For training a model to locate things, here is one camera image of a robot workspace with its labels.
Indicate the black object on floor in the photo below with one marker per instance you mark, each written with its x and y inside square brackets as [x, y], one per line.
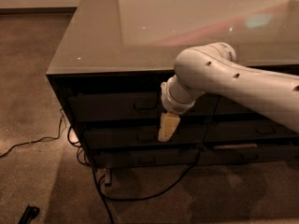
[30, 213]

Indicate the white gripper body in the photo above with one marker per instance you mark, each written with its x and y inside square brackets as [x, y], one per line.
[169, 102]

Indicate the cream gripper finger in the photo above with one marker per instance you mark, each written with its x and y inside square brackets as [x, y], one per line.
[168, 125]

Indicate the dark drawer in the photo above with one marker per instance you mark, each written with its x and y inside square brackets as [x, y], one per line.
[116, 106]
[227, 106]
[247, 130]
[247, 155]
[140, 158]
[143, 136]

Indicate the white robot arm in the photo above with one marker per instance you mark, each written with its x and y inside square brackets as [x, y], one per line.
[212, 68]

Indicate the dark drawer cabinet glass top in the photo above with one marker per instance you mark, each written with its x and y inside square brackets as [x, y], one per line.
[120, 46]

